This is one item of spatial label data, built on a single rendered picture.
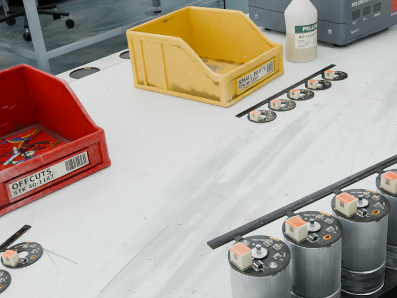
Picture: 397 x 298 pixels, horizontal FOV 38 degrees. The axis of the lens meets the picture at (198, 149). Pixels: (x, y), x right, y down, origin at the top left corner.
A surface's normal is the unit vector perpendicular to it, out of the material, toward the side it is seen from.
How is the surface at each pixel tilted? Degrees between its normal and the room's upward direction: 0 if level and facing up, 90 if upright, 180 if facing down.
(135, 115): 0
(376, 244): 90
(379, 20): 90
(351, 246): 90
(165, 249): 0
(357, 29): 90
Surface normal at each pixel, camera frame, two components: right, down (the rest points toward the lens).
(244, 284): -0.58, 0.42
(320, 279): 0.08, 0.45
